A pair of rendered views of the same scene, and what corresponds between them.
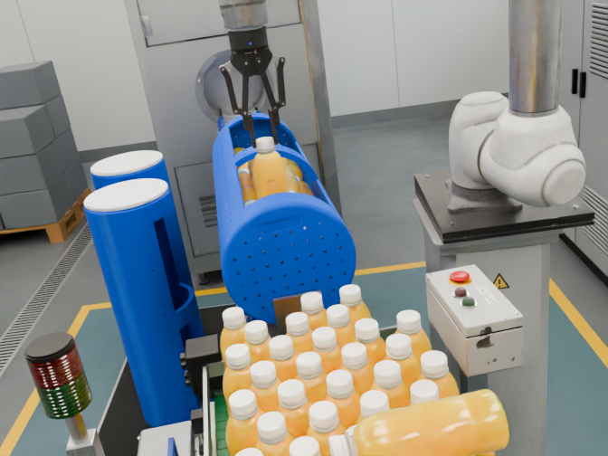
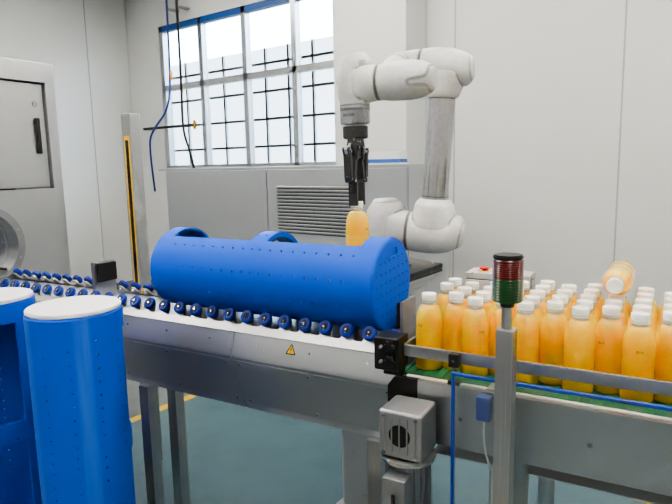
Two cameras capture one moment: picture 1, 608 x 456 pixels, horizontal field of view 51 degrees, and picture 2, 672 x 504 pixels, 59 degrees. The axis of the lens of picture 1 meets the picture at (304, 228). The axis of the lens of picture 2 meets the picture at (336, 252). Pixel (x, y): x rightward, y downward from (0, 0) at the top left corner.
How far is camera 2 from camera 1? 160 cm
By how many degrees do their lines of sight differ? 54
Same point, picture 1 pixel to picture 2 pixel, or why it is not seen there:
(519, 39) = (439, 157)
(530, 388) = not seen: hidden behind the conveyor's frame
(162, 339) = (121, 461)
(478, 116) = (396, 207)
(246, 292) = (378, 304)
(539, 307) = not seen: hidden behind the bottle
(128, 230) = (107, 334)
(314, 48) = (139, 195)
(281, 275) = (389, 290)
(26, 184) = not seen: outside the picture
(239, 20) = (365, 118)
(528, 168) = (450, 226)
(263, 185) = (363, 231)
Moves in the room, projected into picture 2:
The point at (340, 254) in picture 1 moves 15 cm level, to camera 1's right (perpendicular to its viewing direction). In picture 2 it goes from (406, 275) to (427, 268)
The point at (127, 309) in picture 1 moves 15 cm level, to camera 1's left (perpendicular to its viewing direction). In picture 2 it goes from (89, 433) to (40, 453)
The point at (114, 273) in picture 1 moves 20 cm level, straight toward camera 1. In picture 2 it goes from (82, 390) to (140, 396)
